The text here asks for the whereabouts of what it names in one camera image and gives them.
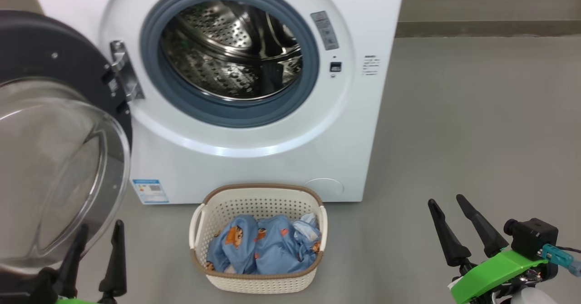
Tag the blue cartoon print garment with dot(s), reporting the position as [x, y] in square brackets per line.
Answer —
[231, 249]
[281, 249]

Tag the blue energy label sticker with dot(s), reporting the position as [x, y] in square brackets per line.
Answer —
[150, 191]

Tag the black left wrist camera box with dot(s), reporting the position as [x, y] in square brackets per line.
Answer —
[43, 286]

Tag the small printed text sticker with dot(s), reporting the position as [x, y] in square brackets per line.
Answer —
[371, 65]

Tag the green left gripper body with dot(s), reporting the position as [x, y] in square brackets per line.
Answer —
[77, 301]

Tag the steel perforated washer drum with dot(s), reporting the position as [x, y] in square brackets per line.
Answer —
[213, 59]

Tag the cream perforated laundry basket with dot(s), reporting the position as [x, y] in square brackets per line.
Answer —
[263, 285]

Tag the grey warning label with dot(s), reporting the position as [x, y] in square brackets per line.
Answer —
[325, 31]

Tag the round white filter cover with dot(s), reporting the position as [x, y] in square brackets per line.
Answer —
[324, 187]

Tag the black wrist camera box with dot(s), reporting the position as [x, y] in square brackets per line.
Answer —
[43, 286]
[531, 236]

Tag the metal washer door hinge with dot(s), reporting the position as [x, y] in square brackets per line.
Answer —
[127, 77]

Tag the teal right camera connector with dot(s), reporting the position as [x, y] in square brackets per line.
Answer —
[556, 255]

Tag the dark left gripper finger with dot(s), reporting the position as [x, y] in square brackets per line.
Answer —
[115, 272]
[72, 267]

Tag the white front-load washing machine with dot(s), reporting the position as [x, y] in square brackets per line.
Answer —
[254, 163]

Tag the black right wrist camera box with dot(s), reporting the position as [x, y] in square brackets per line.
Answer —
[531, 236]

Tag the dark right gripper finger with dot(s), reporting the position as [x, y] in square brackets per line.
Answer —
[454, 245]
[488, 236]

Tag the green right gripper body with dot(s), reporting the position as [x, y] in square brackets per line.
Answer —
[490, 272]

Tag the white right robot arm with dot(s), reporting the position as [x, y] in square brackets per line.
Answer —
[533, 297]

